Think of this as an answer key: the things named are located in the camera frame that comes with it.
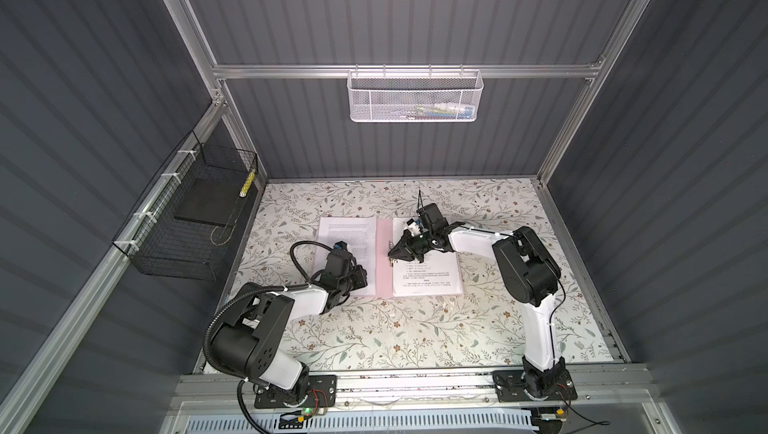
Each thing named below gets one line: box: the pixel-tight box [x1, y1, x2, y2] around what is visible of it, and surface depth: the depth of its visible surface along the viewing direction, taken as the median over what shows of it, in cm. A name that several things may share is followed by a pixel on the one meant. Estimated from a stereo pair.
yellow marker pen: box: [239, 168, 256, 198], surface depth 83 cm
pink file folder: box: [316, 216, 464, 297], surface depth 96 cm
